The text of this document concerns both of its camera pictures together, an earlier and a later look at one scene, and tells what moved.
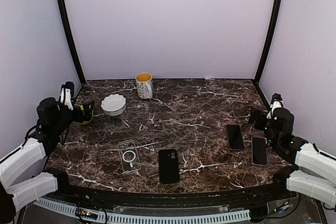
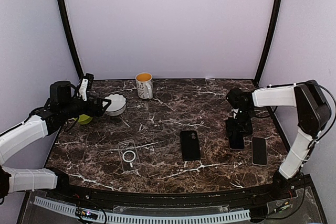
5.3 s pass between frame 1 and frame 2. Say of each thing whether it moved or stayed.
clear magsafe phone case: stayed
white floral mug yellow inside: stayed
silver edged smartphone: stayed
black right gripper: moved
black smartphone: stayed
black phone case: moved
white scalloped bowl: stayed
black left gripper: moved
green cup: stayed
